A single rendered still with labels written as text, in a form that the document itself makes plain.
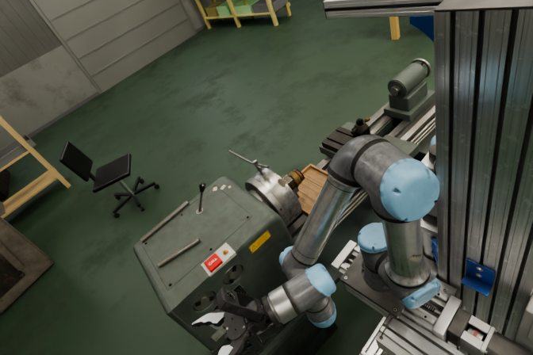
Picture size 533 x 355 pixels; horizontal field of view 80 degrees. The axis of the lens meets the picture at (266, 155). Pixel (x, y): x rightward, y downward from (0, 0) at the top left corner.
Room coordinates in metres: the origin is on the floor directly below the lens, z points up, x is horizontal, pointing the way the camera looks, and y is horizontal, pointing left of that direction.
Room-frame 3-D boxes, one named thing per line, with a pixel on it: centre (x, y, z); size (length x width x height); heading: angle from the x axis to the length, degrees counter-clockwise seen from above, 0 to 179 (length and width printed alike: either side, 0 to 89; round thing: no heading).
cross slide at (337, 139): (1.48, -0.53, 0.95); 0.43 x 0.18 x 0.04; 24
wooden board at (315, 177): (1.34, -0.17, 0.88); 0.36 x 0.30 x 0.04; 24
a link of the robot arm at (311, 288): (0.41, 0.04, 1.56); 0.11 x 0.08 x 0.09; 98
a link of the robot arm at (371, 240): (0.57, -0.21, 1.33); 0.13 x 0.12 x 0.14; 8
